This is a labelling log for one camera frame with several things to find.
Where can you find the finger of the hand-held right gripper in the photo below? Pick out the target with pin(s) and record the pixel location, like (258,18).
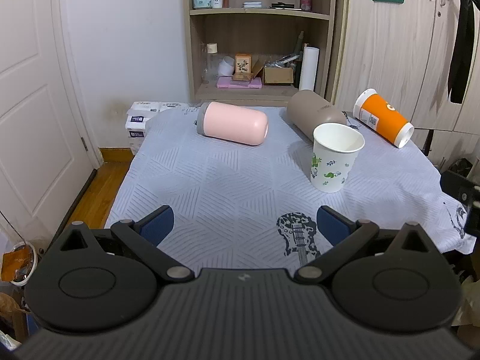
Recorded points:
(459,191)

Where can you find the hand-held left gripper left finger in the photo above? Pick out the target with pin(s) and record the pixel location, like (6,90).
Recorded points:
(159,223)

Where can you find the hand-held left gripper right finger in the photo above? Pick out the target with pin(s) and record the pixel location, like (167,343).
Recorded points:
(332,225)

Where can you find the pink cup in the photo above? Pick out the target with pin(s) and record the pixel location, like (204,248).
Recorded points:
(232,122)

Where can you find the green printed paper cup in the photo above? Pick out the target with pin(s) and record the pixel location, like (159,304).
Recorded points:
(330,174)

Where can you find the orange and white cup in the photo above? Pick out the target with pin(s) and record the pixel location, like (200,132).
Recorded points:
(382,116)

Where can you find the taupe cup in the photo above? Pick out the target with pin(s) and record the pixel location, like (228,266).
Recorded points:
(311,110)

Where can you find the small white cup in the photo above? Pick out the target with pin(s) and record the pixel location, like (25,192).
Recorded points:
(226,66)

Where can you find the grey guitar print tablecloth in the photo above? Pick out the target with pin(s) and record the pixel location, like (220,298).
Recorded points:
(225,180)

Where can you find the beige bag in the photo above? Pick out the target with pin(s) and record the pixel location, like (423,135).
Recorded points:
(468,300)

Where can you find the black hanging ribbon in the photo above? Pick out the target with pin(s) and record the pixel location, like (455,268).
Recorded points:
(463,45)

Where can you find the orange bag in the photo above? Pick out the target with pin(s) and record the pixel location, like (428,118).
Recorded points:
(17,264)

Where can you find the light wooden wardrobe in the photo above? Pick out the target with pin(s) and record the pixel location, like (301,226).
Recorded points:
(405,45)

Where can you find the white paper roll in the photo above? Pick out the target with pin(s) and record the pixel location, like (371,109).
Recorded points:
(309,69)

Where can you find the cardboard box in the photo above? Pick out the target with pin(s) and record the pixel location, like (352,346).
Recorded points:
(277,75)

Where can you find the flat pink box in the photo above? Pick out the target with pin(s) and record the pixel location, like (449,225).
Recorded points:
(240,83)

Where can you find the clear bottle with beige cap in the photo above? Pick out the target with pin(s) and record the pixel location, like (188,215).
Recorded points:
(210,63)

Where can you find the brown paper bag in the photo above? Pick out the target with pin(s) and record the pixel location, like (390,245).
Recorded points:
(11,311)

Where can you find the white door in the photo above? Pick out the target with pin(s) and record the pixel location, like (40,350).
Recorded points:
(33,101)

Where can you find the dark green bottle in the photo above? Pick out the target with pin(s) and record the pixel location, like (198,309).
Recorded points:
(299,50)

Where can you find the floral printed box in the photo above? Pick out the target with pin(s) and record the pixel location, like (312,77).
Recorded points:
(243,63)

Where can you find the wooden bookshelf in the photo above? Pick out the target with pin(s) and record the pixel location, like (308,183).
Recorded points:
(262,33)

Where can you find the flat white tin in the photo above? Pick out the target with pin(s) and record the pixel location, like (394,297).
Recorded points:
(252,4)

